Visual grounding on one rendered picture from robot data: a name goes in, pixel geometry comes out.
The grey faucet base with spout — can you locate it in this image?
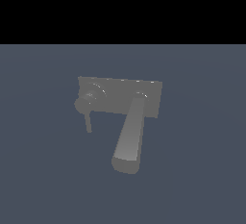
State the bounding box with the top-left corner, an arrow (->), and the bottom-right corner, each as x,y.
77,75 -> 163,175

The grey faucet lever handle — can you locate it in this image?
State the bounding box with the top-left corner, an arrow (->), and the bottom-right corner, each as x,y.
73,82 -> 108,134

